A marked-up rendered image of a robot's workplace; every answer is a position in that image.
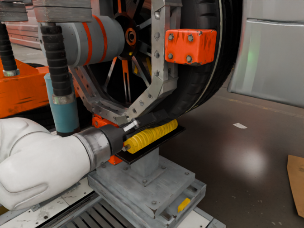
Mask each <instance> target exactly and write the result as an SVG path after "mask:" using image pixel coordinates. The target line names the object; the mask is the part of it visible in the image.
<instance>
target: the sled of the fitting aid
mask: <svg viewBox="0 0 304 228"><path fill-rule="evenodd" d="M87 180H88V185H89V187H91V188H92V189H93V190H94V191H95V192H96V193H97V194H99V195H100V196H101V197H102V198H103V199H104V200H105V201H107V202H108V203H109V204H110V205H111V206H112V207H113V208H114V209H116V210H117V211H118V212H119V213H120V214H121V215H122V216H124V217H125V218H126V219H127V220H128V221H129V222H130V223H131V224H132V225H133V226H134V227H136V228H177V227H178V226H179V225H180V223H181V222H182V221H183V220H184V219H185V218H186V217H187V215H188V214H189V213H190V212H191V211H192V210H193V209H194V207H195V206H196V205H197V204H198V203H199V202H200V201H201V200H202V199H203V198H204V196H205V192H206V185H207V184H205V183H203V182H201V181H200V180H198V179H196V178H195V180H194V181H193V182H192V183H191V184H190V185H189V186H188V187H187V188H186V189H185V190H184V191H183V192H182V193H181V194H180V195H179V196H178V197H177V198H176V199H175V200H174V201H173V202H172V203H171V204H170V205H169V206H168V207H166V208H165V209H164V210H163V211H162V212H161V213H160V214H159V215H158V216H157V217H156V218H155V219H153V218H152V217H151V216H150V215H148V214H147V213H146V212H144V211H143V210H142V209H141V208H139V207H138V206H137V205H136V204H135V203H133V202H132V201H131V200H129V199H128V198H127V197H126V196H124V195H123V194H122V193H120V192H119V191H118V190H117V189H115V188H114V187H113V186H112V185H111V184H109V183H108V182H107V181H105V180H104V179H103V178H102V177H100V176H99V175H98V174H97V171H96V169H95V170H94V171H92V172H90V173H88V174H87Z"/></svg>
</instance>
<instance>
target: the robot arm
mask: <svg viewBox="0 0 304 228"><path fill-rule="evenodd" d="M167 117H169V116H168V114H167V112H166V111H165V110H164V109H161V110H159V111H157V112H155V113H153V112H151V113H149V114H146V115H143V116H140V117H137V118H132V119H131V121H130V122H128V123H123V124H121V125H119V128H117V127H115V126H114V125H112V124H106V125H104V126H102V127H99V128H95V127H91V128H89V129H86V130H84V131H81V132H79V133H75V134H73V135H71V136H68V137H61V136H57V135H52V134H51V133H50V132H49V131H48V130H47V129H45V128H44V127H43V126H41V125H40V124H38V123H36V122H34V121H32V120H30V119H26V118H19V117H16V118H9V119H0V203H1V204H2V205H3V206H4V207H6V208H7V209H8V210H11V211H16V210H20V209H24V208H27V207H31V206H33V205H36V204H39V203H41V202H44V201H46V200H48V199H49V198H51V197H54V196H56V195H57V194H59V193H61V192H63V191H65V190H66V189H68V188H69V187H71V186H72V185H74V184H75V183H77V182H78V181H79V180H80V179H81V178H82V177H83V176H84V175H85V174H87V173H88V172H91V171H93V170H94V169H95V168H97V167H99V166H101V164H103V163H106V161H108V160H109V159H110V157H111V156H113V155H114V154H116V153H118V152H120V151H121V150H122V148H123V143H124V142H125V141H127V140H128V139H129V138H131V137H132V136H134V135H136V134H137V133H139V132H141V131H143V130H145V129H146V128H147V127H150V125H151V126H152V125H156V124H157V123H158V122H160V121H162V120H164V119H166V118H167Z"/></svg>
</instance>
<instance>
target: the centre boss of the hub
mask: <svg viewBox="0 0 304 228"><path fill-rule="evenodd" d="M125 38H126V41H127V43H128V44H129V45H130V46H134V45H135V44H136V33H135V29H134V28H133V27H130V28H128V29H127V31H126V34H125Z"/></svg>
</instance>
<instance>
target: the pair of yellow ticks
mask: <svg viewBox="0 0 304 228"><path fill-rule="evenodd" d="M146 61H147V65H148V68H149V72H150V75H151V76H152V65H151V62H150V58H149V57H147V58H146ZM134 72H135V73H136V74H137V73H138V69H137V67H136V66H135V70H134Z"/></svg>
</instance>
